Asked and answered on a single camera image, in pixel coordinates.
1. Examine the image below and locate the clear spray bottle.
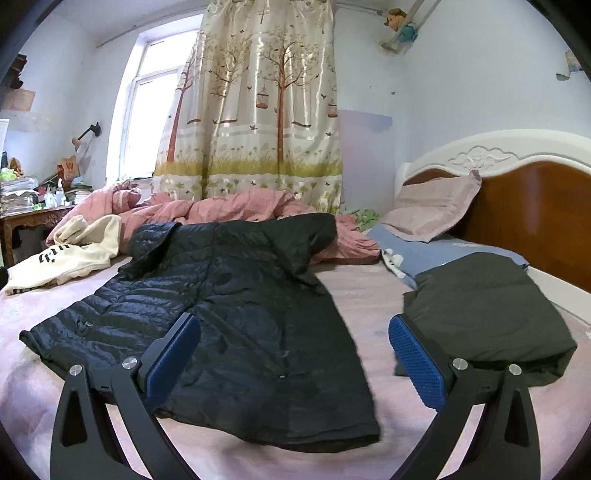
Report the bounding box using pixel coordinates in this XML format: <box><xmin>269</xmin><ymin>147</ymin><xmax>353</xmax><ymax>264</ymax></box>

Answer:
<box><xmin>54</xmin><ymin>178</ymin><xmax>67</xmax><ymax>207</ymax></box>

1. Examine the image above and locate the cream printed sweatshirt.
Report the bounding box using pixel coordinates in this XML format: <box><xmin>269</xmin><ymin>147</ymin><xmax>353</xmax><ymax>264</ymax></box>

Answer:
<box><xmin>1</xmin><ymin>215</ymin><xmax>122</xmax><ymax>295</ymax></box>

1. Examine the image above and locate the plush toy on shelf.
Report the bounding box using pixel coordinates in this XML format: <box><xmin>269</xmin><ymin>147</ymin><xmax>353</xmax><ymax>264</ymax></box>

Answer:
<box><xmin>385</xmin><ymin>8</ymin><xmax>418</xmax><ymax>43</ymax></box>

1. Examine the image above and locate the green cloth by pillow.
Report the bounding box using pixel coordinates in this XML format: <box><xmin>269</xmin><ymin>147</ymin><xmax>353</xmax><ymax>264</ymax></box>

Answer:
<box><xmin>346</xmin><ymin>209</ymin><xmax>381</xmax><ymax>232</ymax></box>

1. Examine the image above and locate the pink bed sheet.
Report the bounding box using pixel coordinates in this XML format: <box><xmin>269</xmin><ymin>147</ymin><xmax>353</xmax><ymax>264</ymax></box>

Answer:
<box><xmin>1</xmin><ymin>264</ymin><xmax>590</xmax><ymax>479</ymax></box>

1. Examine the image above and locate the folded dark green garment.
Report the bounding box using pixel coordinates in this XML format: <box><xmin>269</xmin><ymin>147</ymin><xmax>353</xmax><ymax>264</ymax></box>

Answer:
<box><xmin>404</xmin><ymin>253</ymin><xmax>577</xmax><ymax>387</ymax></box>

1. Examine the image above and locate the blue patterned pillow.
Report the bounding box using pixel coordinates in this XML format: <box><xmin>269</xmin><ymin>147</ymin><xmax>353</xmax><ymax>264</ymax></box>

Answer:
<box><xmin>367</xmin><ymin>224</ymin><xmax>529</xmax><ymax>290</ymax></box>

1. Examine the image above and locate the stack of papers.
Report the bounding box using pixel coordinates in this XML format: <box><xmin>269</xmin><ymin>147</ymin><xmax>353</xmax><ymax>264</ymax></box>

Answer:
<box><xmin>1</xmin><ymin>177</ymin><xmax>38</xmax><ymax>216</ymax></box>

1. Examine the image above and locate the black wall lamp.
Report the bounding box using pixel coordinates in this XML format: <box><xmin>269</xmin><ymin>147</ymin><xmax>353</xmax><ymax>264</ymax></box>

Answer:
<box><xmin>71</xmin><ymin>122</ymin><xmax>102</xmax><ymax>150</ymax></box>

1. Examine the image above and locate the tree print curtain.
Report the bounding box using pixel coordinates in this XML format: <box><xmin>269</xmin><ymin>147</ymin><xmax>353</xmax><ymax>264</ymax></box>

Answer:
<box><xmin>152</xmin><ymin>1</ymin><xmax>342</xmax><ymax>213</ymax></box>

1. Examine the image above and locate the white and wood headboard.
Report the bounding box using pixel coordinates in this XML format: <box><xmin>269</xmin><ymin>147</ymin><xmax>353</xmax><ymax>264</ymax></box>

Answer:
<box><xmin>394</xmin><ymin>129</ymin><xmax>590</xmax><ymax>291</ymax></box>

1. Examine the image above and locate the black puffer jacket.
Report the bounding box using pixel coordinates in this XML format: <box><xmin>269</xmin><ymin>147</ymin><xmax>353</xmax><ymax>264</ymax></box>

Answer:
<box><xmin>20</xmin><ymin>213</ymin><xmax>381</xmax><ymax>453</ymax></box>

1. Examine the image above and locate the wooden side table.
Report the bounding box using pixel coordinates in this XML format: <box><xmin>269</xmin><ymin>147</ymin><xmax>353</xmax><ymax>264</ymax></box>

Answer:
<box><xmin>1</xmin><ymin>206</ymin><xmax>73</xmax><ymax>267</ymax></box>

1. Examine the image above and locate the window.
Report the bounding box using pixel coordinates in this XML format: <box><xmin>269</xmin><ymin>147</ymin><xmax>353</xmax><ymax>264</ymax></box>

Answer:
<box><xmin>105</xmin><ymin>14</ymin><xmax>202</xmax><ymax>184</ymax></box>

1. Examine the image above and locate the pink checked quilt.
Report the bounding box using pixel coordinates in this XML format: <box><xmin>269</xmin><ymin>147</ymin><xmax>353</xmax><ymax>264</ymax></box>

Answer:
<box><xmin>46</xmin><ymin>180</ymin><xmax>381</xmax><ymax>264</ymax></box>

